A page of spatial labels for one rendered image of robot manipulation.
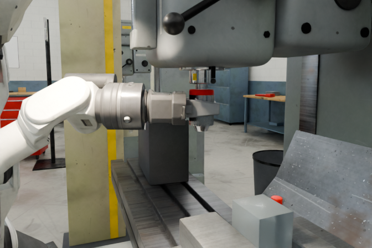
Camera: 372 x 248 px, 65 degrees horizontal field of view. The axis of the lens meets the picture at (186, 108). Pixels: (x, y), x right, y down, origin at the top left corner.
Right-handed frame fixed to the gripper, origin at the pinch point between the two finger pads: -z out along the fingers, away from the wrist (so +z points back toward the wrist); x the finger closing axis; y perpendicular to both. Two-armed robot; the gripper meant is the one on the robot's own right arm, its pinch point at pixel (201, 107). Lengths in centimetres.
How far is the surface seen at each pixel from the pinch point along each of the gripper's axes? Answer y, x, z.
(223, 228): 14.4, -18.2, -1.8
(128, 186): 25.7, 26.0, 18.5
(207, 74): -6.2, -2.2, -0.8
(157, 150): 15.3, 26.8, 10.2
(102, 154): 53, 161, 61
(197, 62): -7.9, -9.6, 1.5
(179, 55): -8.9, -11.1, 4.4
